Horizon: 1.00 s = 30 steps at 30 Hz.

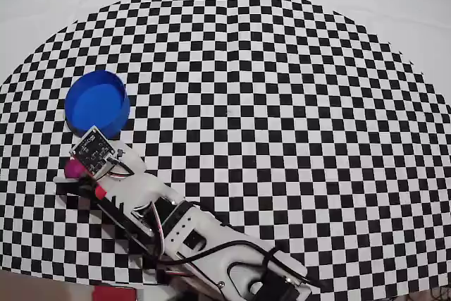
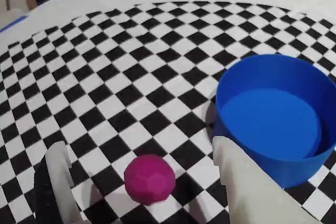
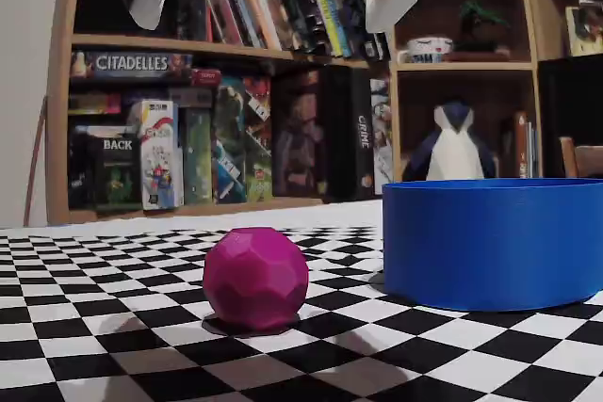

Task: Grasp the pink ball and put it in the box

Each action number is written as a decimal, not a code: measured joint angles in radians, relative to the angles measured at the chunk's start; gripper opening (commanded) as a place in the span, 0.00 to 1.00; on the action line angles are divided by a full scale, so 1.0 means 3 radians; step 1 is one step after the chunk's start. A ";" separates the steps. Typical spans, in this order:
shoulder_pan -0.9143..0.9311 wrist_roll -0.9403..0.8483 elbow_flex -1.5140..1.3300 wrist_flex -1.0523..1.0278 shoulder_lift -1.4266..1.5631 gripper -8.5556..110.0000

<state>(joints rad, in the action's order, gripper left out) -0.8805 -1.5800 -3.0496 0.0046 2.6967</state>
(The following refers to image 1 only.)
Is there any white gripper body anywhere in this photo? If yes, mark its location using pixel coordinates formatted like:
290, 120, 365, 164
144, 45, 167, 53
101, 145, 184, 218

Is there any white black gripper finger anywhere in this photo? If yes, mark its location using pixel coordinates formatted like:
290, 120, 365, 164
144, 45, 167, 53
53, 176, 121, 217

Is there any black white checkered mat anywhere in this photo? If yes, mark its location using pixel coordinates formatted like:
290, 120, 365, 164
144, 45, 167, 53
0, 0, 451, 297

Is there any long black cable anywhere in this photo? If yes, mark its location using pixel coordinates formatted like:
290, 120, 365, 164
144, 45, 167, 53
154, 239, 323, 290

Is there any coloured servo wire bundle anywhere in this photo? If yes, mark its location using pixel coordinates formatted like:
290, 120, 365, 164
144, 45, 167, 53
148, 202, 169, 260

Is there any pink faceted ball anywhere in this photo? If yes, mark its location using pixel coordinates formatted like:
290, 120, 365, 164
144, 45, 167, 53
64, 159, 89, 180

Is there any red block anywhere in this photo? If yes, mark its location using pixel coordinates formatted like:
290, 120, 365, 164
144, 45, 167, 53
89, 286, 138, 301

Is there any short camera cable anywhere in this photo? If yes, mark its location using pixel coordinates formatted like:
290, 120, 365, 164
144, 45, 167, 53
106, 154, 137, 180

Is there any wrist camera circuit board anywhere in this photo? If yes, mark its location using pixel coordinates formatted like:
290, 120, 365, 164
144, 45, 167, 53
68, 125, 118, 179

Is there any blue round box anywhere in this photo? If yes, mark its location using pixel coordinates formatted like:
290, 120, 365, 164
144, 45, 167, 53
64, 69, 131, 139

